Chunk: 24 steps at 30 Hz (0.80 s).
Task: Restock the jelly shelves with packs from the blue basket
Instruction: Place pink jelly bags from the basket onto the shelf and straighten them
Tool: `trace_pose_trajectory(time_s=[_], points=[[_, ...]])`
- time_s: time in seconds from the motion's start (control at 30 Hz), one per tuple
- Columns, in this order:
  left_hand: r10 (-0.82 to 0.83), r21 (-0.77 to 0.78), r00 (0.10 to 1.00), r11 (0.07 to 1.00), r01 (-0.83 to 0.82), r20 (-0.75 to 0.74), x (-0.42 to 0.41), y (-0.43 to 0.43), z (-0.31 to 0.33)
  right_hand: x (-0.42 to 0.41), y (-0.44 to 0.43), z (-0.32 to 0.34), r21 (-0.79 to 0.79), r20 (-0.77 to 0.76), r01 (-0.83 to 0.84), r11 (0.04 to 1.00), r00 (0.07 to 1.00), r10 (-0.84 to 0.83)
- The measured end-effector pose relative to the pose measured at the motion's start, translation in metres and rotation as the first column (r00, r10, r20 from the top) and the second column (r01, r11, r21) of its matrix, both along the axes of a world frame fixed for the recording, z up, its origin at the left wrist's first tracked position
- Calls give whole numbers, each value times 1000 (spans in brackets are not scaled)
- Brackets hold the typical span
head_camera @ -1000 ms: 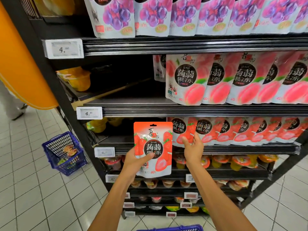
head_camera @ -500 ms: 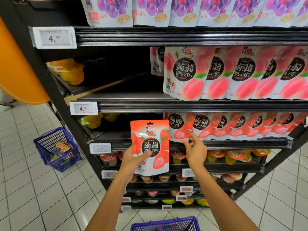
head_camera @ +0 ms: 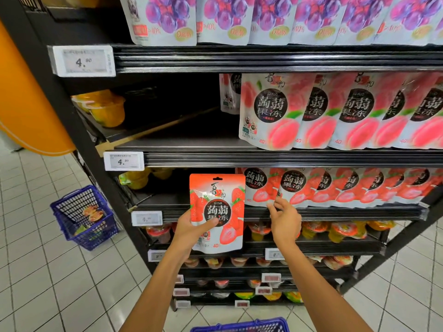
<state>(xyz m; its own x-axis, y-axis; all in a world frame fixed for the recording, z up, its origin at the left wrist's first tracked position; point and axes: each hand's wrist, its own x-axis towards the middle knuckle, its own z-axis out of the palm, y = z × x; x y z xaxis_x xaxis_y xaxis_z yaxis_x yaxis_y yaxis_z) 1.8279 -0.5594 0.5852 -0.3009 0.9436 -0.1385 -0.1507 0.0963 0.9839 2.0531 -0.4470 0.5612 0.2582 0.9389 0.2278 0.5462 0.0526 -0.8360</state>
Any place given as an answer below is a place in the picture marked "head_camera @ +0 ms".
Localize person's right hand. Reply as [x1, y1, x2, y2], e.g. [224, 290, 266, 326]
[266, 197, 303, 253]

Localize person's left forearm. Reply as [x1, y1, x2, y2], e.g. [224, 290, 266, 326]
[119, 245, 198, 332]

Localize person's right forearm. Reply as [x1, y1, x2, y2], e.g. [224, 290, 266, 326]
[277, 244, 375, 332]

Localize row of red-white bags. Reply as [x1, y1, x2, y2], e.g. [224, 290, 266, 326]
[280, 167, 443, 207]

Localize orange snack packets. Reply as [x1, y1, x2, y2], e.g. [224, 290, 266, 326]
[82, 205, 105, 224]

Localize blue plastic shopping basket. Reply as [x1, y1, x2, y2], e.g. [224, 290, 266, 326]
[50, 184, 120, 251]
[190, 316, 292, 332]

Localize row of pink-white bags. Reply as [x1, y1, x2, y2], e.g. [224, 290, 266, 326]
[239, 71, 443, 151]

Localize row of small yellow-green cups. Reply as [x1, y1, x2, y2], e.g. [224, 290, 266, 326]
[181, 254, 355, 303]

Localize person's left hand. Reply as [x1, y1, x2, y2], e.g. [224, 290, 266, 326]
[169, 209, 221, 256]

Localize orange aisle sign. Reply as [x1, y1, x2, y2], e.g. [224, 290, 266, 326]
[0, 20, 76, 158]

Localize dark grey metal shelf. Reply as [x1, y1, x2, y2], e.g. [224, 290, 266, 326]
[0, 0, 443, 312]

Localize pink-white jelly bag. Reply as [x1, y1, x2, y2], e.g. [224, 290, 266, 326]
[230, 72, 243, 115]
[219, 74, 233, 113]

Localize row of purple-white bags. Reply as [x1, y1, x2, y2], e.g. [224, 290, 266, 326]
[119, 0, 443, 46]

